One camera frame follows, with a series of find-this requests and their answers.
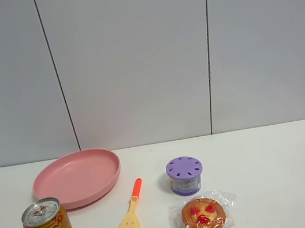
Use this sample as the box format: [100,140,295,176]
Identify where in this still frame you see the purple lidded air freshener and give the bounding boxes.
[166,156,203,196]

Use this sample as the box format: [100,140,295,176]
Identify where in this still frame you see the pink round plate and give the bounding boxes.
[32,149,121,210]

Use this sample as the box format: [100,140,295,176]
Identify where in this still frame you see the wrapped fruit tart pastry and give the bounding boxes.
[169,190,236,228]

